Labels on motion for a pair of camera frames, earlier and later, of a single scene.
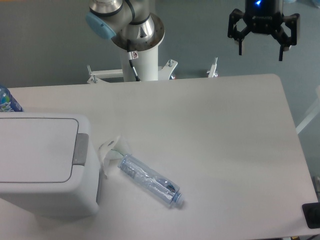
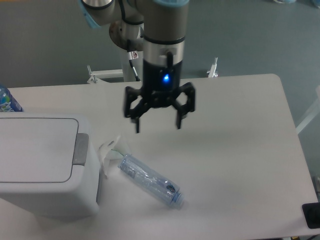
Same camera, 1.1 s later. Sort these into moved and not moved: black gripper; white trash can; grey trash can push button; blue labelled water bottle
Moved: black gripper
Not moved: white trash can; grey trash can push button; blue labelled water bottle
